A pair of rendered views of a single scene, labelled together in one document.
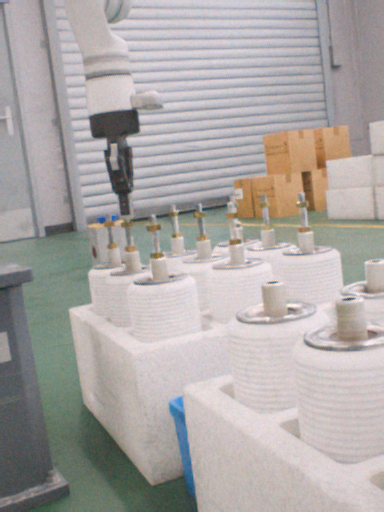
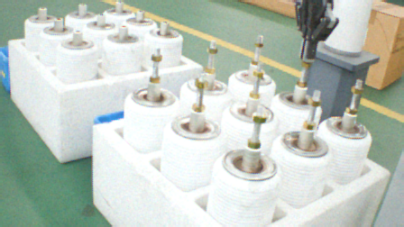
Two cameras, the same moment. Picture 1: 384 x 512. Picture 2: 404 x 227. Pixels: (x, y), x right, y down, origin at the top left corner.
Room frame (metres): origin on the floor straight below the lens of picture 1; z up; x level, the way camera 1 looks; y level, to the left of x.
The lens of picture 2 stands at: (1.66, -0.33, 0.57)
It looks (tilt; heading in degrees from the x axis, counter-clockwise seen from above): 26 degrees down; 160
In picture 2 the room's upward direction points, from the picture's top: 7 degrees clockwise
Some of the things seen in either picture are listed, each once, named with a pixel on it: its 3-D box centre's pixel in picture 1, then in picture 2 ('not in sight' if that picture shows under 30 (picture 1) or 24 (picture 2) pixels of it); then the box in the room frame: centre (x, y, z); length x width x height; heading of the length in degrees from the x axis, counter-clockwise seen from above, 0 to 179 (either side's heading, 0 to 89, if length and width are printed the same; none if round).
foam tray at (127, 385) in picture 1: (217, 355); (236, 191); (1.04, -0.02, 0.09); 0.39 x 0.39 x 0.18; 22
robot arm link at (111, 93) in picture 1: (122, 91); not in sight; (1.00, 0.07, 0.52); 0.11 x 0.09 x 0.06; 87
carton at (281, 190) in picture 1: (278, 195); not in sight; (4.80, -0.68, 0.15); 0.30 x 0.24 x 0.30; 27
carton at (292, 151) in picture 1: (289, 152); not in sight; (4.87, -0.81, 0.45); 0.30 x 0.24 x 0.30; 30
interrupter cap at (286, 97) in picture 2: (134, 270); (298, 101); (1.00, 0.09, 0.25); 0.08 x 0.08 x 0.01
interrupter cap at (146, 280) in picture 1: (160, 279); (252, 77); (0.89, 0.05, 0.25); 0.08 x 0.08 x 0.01
